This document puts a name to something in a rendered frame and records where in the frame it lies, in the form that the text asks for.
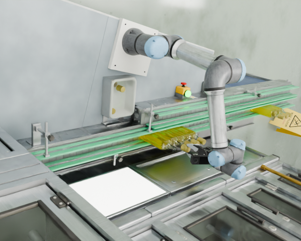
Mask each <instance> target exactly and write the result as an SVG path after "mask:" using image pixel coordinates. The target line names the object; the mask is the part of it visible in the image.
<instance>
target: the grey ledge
mask: <svg viewBox="0 0 301 241"><path fill-rule="evenodd" d="M253 120H254V117H252V118H249V119H245V120H240V121H237V122H233V123H230V124H229V126H231V125H232V126H233V129H232V130H231V129H229V128H226V131H227V132H229V131H233V130H236V129H239V128H243V127H246V126H249V125H253V124H254V123H253ZM210 135H211V134H210V129H208V130H205V131H200V132H197V137H201V138H203V137H207V136H210Z"/></svg>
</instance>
